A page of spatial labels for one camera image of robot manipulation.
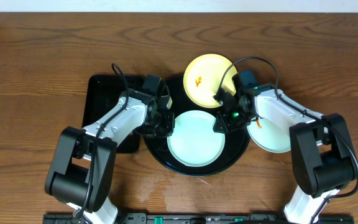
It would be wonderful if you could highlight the mint plate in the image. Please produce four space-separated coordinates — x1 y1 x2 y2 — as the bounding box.
247 118 290 153
167 110 225 167

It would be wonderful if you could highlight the yellow green sponge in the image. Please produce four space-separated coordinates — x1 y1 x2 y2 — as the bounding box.
166 96 173 110

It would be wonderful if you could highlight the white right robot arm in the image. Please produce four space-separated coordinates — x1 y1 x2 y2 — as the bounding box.
213 84 358 223

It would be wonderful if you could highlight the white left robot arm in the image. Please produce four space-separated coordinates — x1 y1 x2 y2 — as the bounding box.
45 89 175 223

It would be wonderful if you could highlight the black round tray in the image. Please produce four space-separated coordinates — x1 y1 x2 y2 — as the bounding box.
144 73 250 177

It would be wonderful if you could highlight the black rectangular tray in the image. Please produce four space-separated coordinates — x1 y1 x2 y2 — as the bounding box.
82 75 144 154

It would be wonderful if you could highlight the yellow plate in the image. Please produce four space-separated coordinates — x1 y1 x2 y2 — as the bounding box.
183 54 232 108

